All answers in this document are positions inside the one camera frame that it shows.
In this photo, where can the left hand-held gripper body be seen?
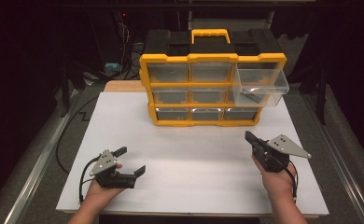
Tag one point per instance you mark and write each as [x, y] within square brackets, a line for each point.
[104, 163]

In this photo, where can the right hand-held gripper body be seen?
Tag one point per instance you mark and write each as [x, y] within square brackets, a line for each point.
[282, 146]

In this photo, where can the small black block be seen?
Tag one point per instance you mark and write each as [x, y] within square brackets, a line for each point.
[253, 97]

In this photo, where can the clear plastic drawer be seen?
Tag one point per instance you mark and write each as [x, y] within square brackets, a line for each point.
[264, 81]

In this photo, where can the yellow black organizer cabinet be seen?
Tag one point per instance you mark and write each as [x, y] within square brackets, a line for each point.
[212, 57]

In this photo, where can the person's left hand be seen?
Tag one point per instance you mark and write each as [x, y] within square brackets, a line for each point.
[100, 193]

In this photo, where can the person's right hand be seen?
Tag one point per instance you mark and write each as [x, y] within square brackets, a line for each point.
[278, 182]

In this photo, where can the white board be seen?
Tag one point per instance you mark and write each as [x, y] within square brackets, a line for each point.
[177, 149]

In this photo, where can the set of clear cabinet drawers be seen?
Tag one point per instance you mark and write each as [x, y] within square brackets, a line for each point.
[170, 96]

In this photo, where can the black stand leg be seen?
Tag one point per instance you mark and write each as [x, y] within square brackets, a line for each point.
[65, 93]

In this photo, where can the teal small object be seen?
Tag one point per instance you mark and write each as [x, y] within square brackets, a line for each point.
[112, 66]

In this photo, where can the aluminium rail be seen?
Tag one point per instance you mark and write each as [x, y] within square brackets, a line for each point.
[342, 161]
[37, 165]

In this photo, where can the grey metal post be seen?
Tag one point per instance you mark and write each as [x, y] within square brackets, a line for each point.
[190, 20]
[270, 19]

